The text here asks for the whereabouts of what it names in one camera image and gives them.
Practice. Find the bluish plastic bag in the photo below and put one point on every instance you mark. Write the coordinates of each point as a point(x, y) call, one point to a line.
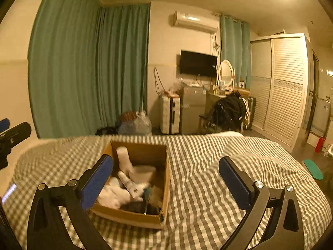
point(127, 129)

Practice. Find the small teal item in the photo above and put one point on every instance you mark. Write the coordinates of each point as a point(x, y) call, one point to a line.
point(147, 194)

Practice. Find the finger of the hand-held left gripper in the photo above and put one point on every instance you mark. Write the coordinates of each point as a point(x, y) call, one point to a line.
point(4, 125)
point(20, 131)

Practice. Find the dark suitcase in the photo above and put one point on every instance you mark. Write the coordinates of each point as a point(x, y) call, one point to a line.
point(251, 112)

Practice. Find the air conditioner pipe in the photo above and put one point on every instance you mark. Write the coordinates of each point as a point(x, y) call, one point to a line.
point(216, 43)

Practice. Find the white cup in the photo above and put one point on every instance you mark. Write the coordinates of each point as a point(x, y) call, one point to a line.
point(143, 173)

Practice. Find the green curtain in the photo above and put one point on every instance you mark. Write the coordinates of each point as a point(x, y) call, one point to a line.
point(62, 70)
point(122, 65)

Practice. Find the silver small fridge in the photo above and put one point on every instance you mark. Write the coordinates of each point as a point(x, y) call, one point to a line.
point(192, 112)

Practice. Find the brown patterned bag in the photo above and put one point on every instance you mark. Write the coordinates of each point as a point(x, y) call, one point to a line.
point(128, 117)

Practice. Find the grey checked blanket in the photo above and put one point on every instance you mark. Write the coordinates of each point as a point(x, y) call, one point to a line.
point(203, 187)

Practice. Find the white air conditioner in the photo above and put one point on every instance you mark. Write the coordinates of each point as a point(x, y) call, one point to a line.
point(195, 22)

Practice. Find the white louvred wardrobe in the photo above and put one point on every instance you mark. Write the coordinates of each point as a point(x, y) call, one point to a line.
point(283, 91)

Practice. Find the dark door frame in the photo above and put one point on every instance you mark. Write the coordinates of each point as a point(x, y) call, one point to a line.
point(312, 96)

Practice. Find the white tube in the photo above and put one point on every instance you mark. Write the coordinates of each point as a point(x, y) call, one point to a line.
point(128, 185)

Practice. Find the wooden box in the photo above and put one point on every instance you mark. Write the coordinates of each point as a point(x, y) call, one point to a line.
point(242, 92)

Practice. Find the white oval mirror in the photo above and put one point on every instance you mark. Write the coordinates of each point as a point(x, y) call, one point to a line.
point(225, 72)

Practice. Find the brown cardboard box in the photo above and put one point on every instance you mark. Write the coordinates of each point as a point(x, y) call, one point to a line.
point(124, 217)

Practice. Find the black wall television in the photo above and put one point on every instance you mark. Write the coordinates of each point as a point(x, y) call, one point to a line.
point(197, 63)

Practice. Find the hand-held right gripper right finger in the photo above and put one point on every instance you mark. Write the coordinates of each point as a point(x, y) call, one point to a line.
point(235, 185)

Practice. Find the clear water jug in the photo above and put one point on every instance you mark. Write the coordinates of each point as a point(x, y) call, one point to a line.
point(144, 125)

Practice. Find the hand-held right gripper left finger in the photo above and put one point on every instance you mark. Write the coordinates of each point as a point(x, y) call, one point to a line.
point(96, 185)

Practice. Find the white sock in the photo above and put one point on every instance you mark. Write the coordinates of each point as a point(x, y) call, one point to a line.
point(111, 195)

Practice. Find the white bottle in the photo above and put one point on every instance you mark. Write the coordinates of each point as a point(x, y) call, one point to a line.
point(123, 158)

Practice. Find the red fire extinguisher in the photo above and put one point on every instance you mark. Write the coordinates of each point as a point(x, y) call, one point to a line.
point(320, 145)

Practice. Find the clear plastic bag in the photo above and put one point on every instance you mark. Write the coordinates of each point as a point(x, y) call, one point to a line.
point(179, 86)

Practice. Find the beige cloth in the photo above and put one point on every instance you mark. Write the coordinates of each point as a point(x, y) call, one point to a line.
point(156, 195)

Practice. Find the white suitcase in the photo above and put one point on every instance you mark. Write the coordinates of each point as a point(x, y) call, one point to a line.
point(166, 114)

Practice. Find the light teal curtain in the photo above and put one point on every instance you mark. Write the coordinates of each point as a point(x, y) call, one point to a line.
point(234, 47)

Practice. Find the small photo frame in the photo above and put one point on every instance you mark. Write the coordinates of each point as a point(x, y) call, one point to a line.
point(221, 86)

